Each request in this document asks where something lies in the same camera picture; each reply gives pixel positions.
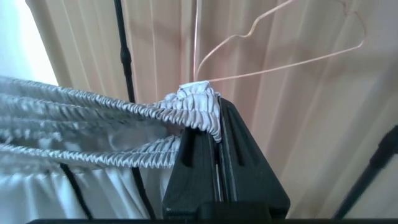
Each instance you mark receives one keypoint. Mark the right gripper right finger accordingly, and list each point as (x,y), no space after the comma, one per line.
(248,180)

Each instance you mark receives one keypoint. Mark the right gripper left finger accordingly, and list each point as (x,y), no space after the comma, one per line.
(189,180)

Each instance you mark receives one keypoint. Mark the pale grey shorts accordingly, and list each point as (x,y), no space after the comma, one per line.
(93,124)

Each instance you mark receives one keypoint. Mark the pink clothes hanger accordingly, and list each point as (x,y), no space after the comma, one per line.
(280,66)

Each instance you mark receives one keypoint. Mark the black clothes rack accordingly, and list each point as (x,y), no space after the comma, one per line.
(125,56)

